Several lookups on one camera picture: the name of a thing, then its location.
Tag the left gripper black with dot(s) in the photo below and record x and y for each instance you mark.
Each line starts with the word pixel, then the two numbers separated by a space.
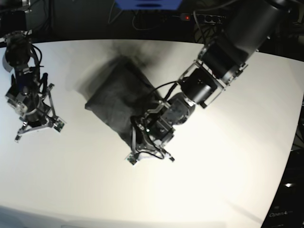
pixel 150 132

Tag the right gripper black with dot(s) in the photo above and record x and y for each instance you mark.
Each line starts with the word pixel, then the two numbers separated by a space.
pixel 18 101

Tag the grey T-shirt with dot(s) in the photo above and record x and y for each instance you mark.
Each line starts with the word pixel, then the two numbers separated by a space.
pixel 123 91

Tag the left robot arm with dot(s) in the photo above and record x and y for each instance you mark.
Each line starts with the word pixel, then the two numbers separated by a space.
pixel 219 62

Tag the black power strip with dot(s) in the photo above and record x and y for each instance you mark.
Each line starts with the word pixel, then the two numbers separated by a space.
pixel 203 18

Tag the blue plastic bin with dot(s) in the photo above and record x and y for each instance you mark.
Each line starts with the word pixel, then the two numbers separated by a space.
pixel 148 4

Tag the black box with lettering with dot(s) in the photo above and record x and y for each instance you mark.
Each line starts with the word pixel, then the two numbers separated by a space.
pixel 287 208

